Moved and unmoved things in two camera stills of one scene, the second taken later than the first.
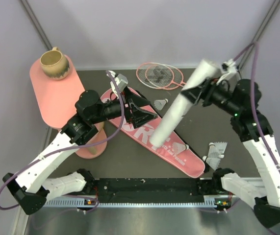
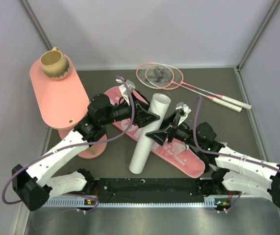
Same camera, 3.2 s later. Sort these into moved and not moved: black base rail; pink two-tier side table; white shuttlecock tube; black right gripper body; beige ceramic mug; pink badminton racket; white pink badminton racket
Moved: black right gripper body; white shuttlecock tube
Not moved: pink badminton racket; black base rail; pink two-tier side table; beige ceramic mug; white pink badminton racket
